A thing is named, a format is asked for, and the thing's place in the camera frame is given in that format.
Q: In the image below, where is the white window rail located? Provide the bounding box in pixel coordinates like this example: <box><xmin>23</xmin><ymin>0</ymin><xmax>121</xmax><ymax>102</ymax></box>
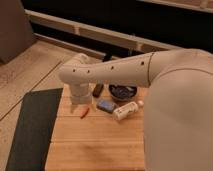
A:
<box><xmin>26</xmin><ymin>10</ymin><xmax>179</xmax><ymax>53</ymax></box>

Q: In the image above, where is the dark ceramic bowl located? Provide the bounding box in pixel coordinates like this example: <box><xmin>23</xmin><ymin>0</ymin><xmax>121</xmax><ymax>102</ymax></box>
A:
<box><xmin>108</xmin><ymin>85</ymin><xmax>137</xmax><ymax>101</ymax></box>

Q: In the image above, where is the black eraser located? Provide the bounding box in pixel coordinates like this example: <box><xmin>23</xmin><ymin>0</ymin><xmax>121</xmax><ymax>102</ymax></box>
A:
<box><xmin>92</xmin><ymin>84</ymin><xmax>104</xmax><ymax>98</ymax></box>

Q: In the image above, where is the black floor mat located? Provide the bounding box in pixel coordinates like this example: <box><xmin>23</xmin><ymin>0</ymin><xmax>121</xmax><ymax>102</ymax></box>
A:
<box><xmin>5</xmin><ymin>88</ymin><xmax>62</xmax><ymax>171</ymax></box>

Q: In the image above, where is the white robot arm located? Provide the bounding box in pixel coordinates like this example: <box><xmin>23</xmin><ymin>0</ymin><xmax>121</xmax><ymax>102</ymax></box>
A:
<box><xmin>59</xmin><ymin>49</ymin><xmax>213</xmax><ymax>171</ymax></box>

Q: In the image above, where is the blue rectangular sponge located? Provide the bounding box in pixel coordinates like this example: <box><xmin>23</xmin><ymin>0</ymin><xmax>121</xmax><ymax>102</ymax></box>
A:
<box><xmin>96</xmin><ymin>99</ymin><xmax>116</xmax><ymax>114</ymax></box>

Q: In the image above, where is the brown cabinet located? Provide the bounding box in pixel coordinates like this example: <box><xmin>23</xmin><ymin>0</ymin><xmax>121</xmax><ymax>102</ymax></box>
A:
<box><xmin>0</xmin><ymin>0</ymin><xmax>36</xmax><ymax>63</ymax></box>

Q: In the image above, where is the white plastic bottle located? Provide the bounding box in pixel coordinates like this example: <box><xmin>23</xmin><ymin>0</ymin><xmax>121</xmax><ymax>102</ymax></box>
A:
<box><xmin>113</xmin><ymin>100</ymin><xmax>144</xmax><ymax>121</ymax></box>

